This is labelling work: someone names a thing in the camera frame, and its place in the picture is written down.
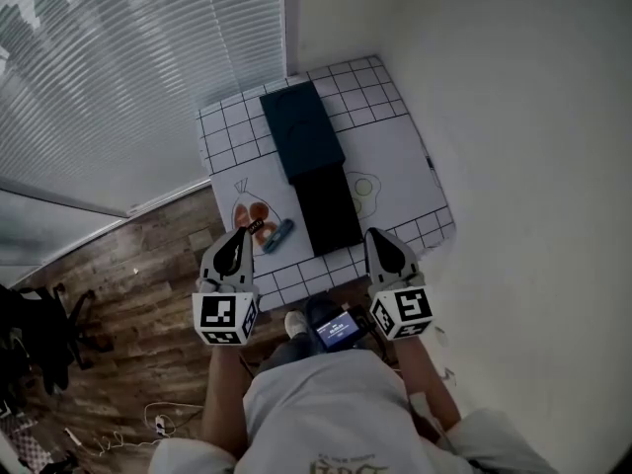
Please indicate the white window blinds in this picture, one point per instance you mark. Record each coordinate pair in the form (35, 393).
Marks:
(123, 77)

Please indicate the checkered fabric item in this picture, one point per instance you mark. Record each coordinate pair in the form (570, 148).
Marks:
(22, 447)

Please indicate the small black clip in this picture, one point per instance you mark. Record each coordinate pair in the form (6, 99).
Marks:
(428, 162)

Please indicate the white grid-print tablecloth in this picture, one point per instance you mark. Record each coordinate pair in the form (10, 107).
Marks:
(395, 166)

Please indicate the person's white shirt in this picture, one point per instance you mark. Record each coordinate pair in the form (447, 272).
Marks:
(326, 413)

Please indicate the dark teal rectangular box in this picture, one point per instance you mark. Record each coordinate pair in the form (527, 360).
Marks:
(306, 131)

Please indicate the white wall socket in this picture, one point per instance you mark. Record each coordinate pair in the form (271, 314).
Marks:
(440, 336)

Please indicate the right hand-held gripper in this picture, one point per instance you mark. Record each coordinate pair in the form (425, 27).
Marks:
(410, 309)

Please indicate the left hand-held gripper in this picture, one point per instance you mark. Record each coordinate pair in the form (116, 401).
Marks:
(217, 314)

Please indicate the small blue cylindrical object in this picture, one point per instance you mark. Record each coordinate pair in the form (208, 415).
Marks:
(277, 236)

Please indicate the person's right forearm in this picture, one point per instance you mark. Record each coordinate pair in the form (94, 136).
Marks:
(427, 383)

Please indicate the person's jeans leg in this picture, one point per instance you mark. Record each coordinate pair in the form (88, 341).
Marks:
(289, 351)

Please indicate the small black screen device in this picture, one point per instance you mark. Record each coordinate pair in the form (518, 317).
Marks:
(337, 331)

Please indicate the person's white shoe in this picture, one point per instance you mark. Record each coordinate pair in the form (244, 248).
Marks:
(295, 323)

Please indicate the black office chair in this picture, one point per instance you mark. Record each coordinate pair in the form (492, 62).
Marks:
(39, 334)

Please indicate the person's left forearm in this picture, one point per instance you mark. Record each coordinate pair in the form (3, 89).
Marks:
(224, 398)

